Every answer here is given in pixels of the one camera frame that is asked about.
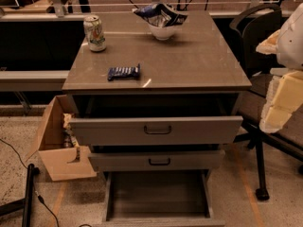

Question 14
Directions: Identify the grey middle drawer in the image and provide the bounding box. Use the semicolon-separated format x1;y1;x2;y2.
88;150;225;172

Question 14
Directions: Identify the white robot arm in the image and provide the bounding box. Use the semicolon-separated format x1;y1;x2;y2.
256;4;303;133

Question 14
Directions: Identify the black office chair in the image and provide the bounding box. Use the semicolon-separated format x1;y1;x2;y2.
229;4;303;201

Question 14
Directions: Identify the grey bottom drawer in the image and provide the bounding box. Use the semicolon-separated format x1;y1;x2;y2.
101;170;225;227

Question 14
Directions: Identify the white bowl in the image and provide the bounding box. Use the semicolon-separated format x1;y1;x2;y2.
149;25;175;41

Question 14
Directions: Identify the open cardboard box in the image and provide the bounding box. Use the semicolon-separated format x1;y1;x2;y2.
27;96;97;181

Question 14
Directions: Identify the blue snack bar wrapper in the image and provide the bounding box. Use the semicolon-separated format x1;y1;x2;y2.
107;64;140;81

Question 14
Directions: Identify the black floor cable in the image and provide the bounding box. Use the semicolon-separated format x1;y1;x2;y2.
0;138;61;227

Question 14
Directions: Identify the grey drawer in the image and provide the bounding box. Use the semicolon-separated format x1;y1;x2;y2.
101;170;225;227
70;116;242;146
88;150;225;172

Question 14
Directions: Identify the grey drawer cabinet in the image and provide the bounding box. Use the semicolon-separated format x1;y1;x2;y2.
62;10;253;182

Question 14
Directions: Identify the grey top drawer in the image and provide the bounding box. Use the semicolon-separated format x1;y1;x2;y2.
70;116;242;146

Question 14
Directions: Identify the black stand leg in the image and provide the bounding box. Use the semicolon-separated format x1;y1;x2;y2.
0;164;40;227

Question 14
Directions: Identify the green white soda can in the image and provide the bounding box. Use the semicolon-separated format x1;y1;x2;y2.
83;15;106;52

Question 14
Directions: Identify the blue white chip bag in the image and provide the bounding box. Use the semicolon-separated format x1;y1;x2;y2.
133;3;188;27

